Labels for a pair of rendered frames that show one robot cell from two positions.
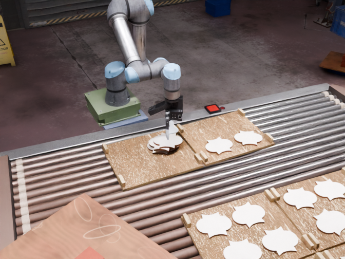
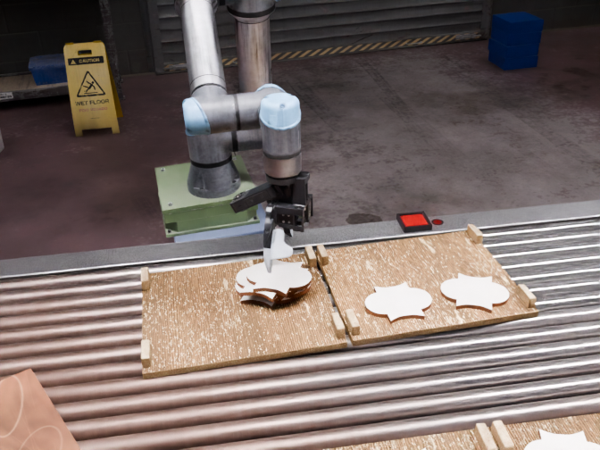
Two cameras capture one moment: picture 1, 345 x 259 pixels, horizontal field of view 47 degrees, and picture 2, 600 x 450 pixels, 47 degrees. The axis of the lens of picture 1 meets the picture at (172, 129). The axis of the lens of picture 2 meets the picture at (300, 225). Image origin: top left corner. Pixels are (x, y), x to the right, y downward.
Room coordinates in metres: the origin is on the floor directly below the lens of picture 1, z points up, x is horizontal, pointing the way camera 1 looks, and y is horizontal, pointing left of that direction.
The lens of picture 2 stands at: (0.38, -0.33, 1.85)
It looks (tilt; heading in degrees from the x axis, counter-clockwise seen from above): 30 degrees down; 14
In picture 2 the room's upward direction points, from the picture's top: 2 degrees counter-clockwise
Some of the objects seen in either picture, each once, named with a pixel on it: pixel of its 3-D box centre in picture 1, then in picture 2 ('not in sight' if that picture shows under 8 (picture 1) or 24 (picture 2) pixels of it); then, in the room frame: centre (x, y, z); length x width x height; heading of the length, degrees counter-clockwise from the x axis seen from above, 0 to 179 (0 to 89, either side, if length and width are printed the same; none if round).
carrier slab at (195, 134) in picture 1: (223, 135); (418, 281); (1.71, -0.28, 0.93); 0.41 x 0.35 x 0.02; 115
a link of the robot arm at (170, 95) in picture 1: (172, 92); (283, 162); (1.59, 0.00, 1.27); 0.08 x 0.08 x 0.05
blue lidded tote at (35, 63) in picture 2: not in sight; (57, 69); (5.12, 2.77, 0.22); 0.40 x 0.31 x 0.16; 118
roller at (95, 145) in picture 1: (191, 125); (355, 252); (1.85, -0.11, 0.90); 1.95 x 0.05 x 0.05; 111
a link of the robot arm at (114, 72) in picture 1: (116, 75); (210, 131); (2.03, 0.32, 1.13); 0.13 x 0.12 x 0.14; 113
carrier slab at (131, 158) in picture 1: (151, 156); (237, 308); (1.53, 0.11, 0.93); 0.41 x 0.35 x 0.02; 114
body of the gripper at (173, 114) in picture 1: (173, 107); (287, 198); (1.58, -0.01, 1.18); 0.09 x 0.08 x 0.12; 86
